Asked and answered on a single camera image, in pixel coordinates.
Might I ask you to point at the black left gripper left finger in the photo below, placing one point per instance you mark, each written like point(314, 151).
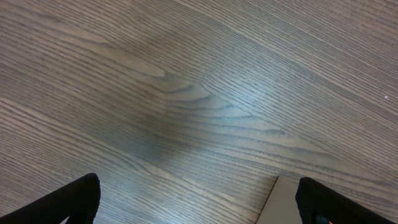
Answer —
point(75, 203)

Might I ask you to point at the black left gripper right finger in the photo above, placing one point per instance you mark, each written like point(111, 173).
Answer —
point(319, 204)

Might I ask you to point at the white box with pink interior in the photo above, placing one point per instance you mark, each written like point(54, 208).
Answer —
point(280, 206)

